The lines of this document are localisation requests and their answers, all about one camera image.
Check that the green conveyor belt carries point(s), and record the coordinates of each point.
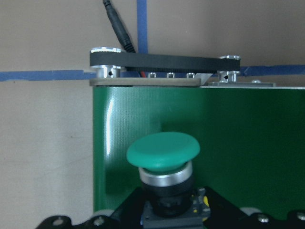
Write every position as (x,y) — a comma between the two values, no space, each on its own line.
(246,140)

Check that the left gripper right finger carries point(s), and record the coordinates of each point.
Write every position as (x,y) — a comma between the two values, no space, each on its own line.
(225,215)

